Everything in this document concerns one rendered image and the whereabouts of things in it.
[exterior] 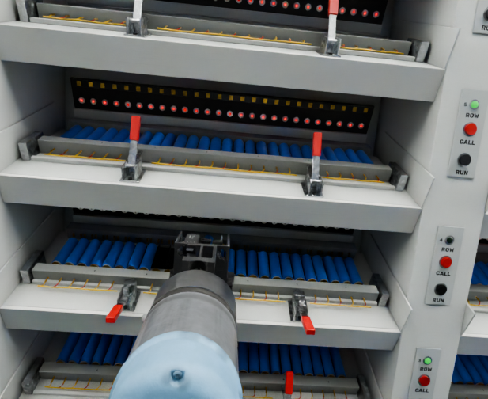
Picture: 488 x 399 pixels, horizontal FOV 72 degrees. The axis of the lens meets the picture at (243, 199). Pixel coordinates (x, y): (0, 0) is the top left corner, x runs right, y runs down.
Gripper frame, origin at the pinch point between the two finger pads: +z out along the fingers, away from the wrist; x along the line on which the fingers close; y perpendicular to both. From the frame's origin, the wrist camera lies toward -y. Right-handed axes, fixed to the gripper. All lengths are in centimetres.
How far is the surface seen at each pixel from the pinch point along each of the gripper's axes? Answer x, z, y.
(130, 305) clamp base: 10.3, -7.9, -5.1
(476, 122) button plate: -36.9, -8.0, 25.8
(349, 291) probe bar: -24.0, -4.2, -2.4
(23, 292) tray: 27.4, -5.1, -5.4
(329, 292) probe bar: -20.8, -4.0, -2.9
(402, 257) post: -31.4, -5.1, 4.3
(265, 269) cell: -10.5, 0.0, -1.3
